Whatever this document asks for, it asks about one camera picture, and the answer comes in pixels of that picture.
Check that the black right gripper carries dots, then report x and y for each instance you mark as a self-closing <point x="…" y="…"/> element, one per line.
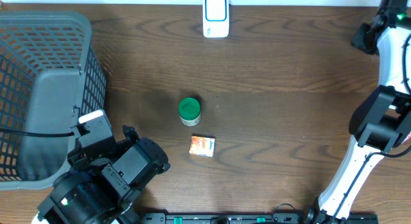
<point x="359" y="38"/>

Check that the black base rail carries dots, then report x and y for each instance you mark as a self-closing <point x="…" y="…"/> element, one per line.
<point x="279" y="217"/>

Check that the grey plastic basket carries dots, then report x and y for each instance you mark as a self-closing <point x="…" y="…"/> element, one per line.
<point x="50" y="77"/>

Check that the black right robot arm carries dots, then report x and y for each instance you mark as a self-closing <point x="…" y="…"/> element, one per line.
<point x="381" y="123"/>

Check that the white barcode scanner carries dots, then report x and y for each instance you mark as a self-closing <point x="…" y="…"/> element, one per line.
<point x="215" y="18"/>

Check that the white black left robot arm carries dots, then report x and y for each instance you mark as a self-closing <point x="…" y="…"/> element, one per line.
<point x="105" y="179"/>

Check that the red chocolate bar wrapper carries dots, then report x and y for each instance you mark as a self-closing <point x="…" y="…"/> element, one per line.
<point x="408" y="137"/>

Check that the small orange snack packet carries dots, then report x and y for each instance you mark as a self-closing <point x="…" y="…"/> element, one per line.
<point x="202" y="146"/>

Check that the green lid jar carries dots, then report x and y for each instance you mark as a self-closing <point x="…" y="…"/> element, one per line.
<point x="189" y="111"/>

